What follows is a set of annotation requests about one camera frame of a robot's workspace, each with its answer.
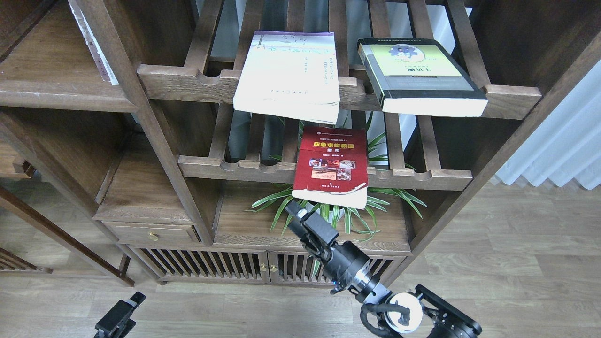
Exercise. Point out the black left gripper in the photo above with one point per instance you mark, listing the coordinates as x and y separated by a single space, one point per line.
117 323

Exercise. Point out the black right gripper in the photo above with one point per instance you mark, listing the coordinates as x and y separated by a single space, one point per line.
344 264

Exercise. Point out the red paperback book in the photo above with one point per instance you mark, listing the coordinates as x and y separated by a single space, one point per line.
332 167

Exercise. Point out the green and black book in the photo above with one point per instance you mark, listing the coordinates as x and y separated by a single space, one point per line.
417 76

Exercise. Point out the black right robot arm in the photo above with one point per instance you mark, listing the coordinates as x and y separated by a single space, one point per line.
383 313

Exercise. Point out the white plant pot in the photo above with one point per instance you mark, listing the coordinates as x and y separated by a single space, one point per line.
336 214

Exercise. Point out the green spider plant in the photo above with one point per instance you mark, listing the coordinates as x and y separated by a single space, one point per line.
362 221

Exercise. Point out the white paperback book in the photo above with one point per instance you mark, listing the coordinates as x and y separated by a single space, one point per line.
290 74

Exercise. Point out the dark wooden bookshelf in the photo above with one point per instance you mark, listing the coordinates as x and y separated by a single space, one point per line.
159 151

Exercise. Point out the white upright book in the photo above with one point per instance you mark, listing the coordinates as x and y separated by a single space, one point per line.
97 54

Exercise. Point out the white curtain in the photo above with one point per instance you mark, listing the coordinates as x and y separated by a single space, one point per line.
567 145

